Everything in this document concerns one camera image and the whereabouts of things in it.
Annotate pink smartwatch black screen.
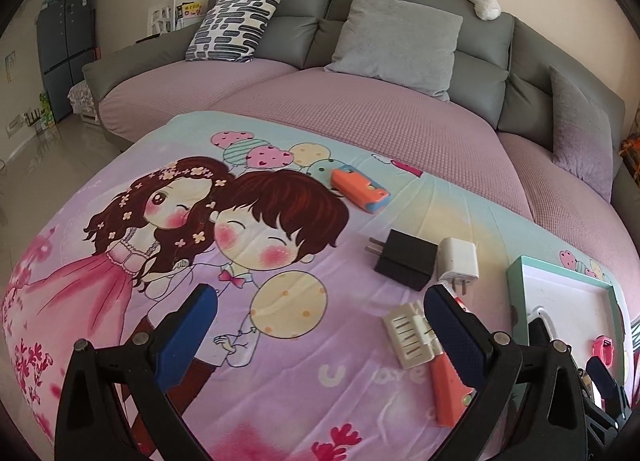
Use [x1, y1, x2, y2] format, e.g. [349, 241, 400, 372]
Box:
[591, 334, 615, 369]

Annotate teal shallow box tray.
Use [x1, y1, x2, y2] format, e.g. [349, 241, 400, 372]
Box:
[506, 255, 632, 385]

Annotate cream plastic hair clip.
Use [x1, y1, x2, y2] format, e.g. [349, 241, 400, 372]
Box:
[383, 302, 444, 370]

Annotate large orange blue toy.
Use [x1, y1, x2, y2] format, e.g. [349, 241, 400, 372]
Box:
[430, 353, 475, 427]

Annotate white power adapter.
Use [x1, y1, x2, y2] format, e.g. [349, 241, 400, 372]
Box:
[436, 237, 480, 295]

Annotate black power adapter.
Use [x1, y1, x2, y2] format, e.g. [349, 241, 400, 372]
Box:
[366, 229, 438, 292]

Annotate small orange blue toy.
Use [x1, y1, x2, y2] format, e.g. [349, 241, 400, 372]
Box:
[331, 166, 392, 214]

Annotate white smartwatch black screen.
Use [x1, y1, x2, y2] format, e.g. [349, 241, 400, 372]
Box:
[527, 305, 554, 334]

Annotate grey lilac pillow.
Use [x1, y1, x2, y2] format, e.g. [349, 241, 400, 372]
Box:
[549, 67, 614, 202]

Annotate orange bag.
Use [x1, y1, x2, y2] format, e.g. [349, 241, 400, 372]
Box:
[620, 134, 640, 170]

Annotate pink sofa cover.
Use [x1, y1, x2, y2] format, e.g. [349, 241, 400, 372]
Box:
[96, 58, 640, 292]

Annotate grey sofa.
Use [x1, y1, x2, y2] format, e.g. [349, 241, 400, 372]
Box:
[85, 0, 639, 222]

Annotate light grey square pillow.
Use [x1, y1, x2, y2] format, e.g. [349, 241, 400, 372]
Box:
[326, 0, 463, 103]

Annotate black white patterned pillow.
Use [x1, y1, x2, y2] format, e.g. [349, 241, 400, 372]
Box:
[184, 0, 281, 62]

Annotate magazines behind sofa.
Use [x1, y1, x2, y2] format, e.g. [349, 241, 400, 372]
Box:
[146, 0, 204, 36]

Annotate dark grey cabinet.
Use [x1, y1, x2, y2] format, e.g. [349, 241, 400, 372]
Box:
[36, 0, 96, 123]

